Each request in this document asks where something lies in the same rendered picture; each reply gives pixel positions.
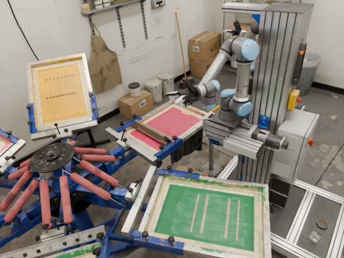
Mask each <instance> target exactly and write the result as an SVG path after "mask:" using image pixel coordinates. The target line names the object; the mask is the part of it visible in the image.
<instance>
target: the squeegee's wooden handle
mask: <svg viewBox="0 0 344 258"><path fill-rule="evenodd" d="M135 125H136V127H138V128H140V129H141V130H143V131H145V132H147V133H148V134H150V135H152V136H153V137H155V138H157V139H159V140H163V141H165V142H167V141H166V136H165V135H164V134H162V133H160V132H158V131H157V130H155V129H153V128H151V127H149V126H148V125H146V124H144V123H142V122H140V121H138V120H135Z"/></svg>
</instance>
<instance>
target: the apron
mask: <svg viewBox="0 0 344 258"><path fill-rule="evenodd" d="M92 25H93V26H94V27H95V29H96V30H97V31H98V29H97V28H96V26H95V25H94V23H91V39H92V41H91V46H92V56H91V58H90V60H89V61H88V68H89V72H90V76H91V79H92V83H93V86H94V90H95V93H96V95H97V94H99V93H102V92H104V91H106V90H108V89H111V88H115V87H116V86H117V85H118V84H122V77H121V71H120V66H119V61H118V57H117V53H115V52H114V51H112V50H110V49H109V48H108V47H107V45H106V43H105V41H104V40H103V38H102V37H101V35H100V32H99V31H98V33H99V35H95V36H94V37H93V34H92Z"/></svg>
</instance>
